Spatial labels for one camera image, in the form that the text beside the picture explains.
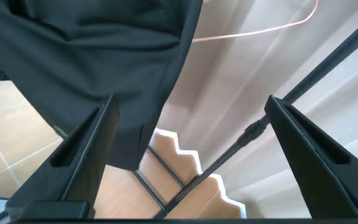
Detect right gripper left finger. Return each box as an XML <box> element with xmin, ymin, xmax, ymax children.
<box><xmin>6</xmin><ymin>93</ymin><xmax>120</xmax><ymax>219</ymax></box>

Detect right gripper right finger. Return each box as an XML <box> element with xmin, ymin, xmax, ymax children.
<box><xmin>264</xmin><ymin>95</ymin><xmax>358</xmax><ymax>219</ymax></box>

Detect black shorts with white cords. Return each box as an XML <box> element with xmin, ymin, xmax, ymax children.
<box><xmin>0</xmin><ymin>0</ymin><xmax>204</xmax><ymax>171</ymax></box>

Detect black clothes rack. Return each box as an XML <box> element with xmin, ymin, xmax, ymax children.
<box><xmin>132</xmin><ymin>11</ymin><xmax>358</xmax><ymax>220</ymax></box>

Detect pink clothes hanger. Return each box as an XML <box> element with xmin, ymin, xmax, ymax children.
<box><xmin>192</xmin><ymin>0</ymin><xmax>319</xmax><ymax>43</ymax></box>

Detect beige curtain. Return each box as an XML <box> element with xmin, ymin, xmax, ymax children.
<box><xmin>157</xmin><ymin>0</ymin><xmax>358</xmax><ymax>218</ymax></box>

